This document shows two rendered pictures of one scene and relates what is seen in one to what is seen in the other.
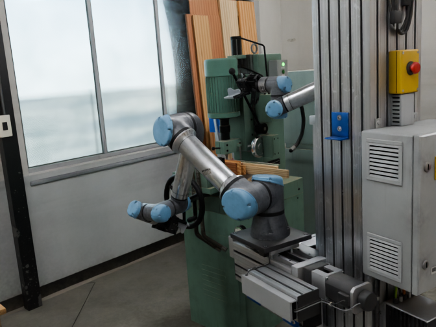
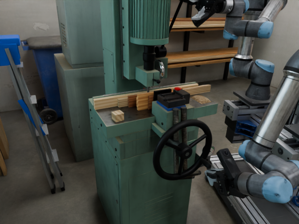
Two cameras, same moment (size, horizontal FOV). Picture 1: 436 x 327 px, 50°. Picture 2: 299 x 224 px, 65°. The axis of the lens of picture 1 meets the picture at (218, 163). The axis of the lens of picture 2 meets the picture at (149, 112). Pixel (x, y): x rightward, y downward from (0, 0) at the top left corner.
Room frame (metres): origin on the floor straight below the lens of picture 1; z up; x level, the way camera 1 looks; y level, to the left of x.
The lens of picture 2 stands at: (2.18, 1.00, 1.37)
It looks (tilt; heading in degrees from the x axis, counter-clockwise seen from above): 26 degrees down; 289
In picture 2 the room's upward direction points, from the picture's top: 2 degrees clockwise
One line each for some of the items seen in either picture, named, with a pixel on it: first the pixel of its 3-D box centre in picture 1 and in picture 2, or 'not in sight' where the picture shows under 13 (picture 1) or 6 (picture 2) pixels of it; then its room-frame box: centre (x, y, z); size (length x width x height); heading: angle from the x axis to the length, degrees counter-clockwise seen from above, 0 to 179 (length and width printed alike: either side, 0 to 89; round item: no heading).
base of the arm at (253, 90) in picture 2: not in sight; (259, 89); (1.97, -0.60, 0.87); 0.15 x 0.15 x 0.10
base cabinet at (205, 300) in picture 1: (246, 256); (137, 171); (2.63, -0.13, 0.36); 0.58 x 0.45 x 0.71; 136
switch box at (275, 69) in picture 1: (278, 74); not in sight; (2.68, -0.37, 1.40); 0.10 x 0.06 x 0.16; 136
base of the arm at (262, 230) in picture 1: (269, 220); not in sight; (1.72, -0.18, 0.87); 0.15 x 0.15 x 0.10
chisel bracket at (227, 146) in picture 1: (228, 147); (147, 77); (2.56, -0.07, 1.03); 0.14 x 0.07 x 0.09; 136
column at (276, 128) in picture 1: (257, 117); (125, 41); (2.76, -0.25, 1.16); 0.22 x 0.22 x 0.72; 46
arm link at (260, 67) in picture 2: not in sight; (261, 71); (1.98, -0.61, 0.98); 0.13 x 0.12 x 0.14; 164
